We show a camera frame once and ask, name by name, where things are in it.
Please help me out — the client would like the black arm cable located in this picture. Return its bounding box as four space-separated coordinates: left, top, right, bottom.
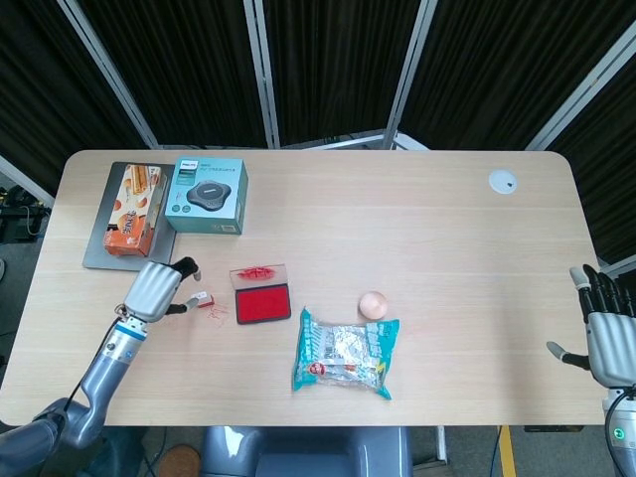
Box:
603 390 636 477
59 302 128 428

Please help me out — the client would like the dark background equipment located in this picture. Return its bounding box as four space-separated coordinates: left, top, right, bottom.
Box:
0 184 55 245

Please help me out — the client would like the pinkish brown egg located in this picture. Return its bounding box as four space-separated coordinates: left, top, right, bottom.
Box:
359 290 390 320

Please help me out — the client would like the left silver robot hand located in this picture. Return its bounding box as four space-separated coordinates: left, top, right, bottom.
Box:
122 256 203 323

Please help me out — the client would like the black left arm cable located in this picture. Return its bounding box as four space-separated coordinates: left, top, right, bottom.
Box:
59 302 128 428

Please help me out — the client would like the blue floor cable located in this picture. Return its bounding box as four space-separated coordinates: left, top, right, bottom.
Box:
488 426 504 477

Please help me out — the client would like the orange biscuit box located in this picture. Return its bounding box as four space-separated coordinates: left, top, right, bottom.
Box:
102 164 168 259

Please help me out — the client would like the brown shoe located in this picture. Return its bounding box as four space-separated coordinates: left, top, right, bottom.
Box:
158 445 201 477

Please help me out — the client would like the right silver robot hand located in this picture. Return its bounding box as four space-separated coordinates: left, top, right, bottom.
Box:
546 264 636 389

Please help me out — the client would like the black fabric partition panel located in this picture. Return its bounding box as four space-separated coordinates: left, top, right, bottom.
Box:
57 0 280 150
385 0 636 151
525 19 636 279
242 0 434 150
0 0 160 200

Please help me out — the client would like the flat grey board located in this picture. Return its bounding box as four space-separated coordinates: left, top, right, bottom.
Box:
81 161 179 274

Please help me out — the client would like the person leg in jeans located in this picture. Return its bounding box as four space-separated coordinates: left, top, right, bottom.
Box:
96 425 133 477

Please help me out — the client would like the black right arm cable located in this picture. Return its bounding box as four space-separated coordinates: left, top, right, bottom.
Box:
603 390 636 477

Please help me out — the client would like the white cable grommet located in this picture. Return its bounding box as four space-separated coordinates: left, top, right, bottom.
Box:
488 169 518 195

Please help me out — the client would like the teal speaker box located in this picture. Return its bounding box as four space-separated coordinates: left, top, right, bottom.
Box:
164 157 249 236

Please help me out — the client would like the teal snack bag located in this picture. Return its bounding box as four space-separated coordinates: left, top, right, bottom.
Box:
290 306 401 401

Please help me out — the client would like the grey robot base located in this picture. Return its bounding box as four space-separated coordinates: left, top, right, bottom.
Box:
201 425 413 477

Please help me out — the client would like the red ink pad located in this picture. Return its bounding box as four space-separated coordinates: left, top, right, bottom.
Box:
229 263 292 326

